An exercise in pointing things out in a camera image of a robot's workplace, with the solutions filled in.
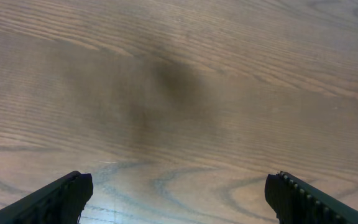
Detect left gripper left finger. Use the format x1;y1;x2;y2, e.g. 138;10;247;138
0;171;93;224

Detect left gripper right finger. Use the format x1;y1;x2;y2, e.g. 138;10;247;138
264;171;358;224

